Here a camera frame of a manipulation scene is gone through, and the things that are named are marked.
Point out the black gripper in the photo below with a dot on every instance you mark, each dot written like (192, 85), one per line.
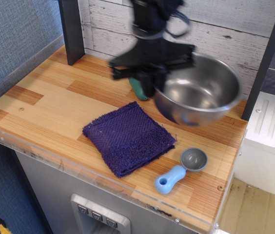
(152, 57)

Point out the metal bowl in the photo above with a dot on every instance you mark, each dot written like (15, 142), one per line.
(199, 95)

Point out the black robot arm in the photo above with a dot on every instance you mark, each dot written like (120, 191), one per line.
(151, 17)

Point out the green oval toy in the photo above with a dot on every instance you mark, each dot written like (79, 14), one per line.
(137, 88)

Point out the purple folded towel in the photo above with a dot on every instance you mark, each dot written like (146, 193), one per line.
(128, 139)

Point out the blue grey measuring scoop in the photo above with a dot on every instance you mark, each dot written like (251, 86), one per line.
(192, 160)

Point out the white ribbed appliance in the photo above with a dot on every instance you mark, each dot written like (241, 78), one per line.
(256, 162)

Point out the silver dispenser button panel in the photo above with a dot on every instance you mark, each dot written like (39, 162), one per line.
(93, 218)

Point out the dark grey left post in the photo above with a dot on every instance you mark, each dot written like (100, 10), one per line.
(72, 31)

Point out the dark grey post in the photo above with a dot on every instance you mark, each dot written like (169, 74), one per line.
(72, 31)
(262, 71)

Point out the dark grey right post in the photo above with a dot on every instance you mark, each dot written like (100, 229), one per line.
(262, 71)

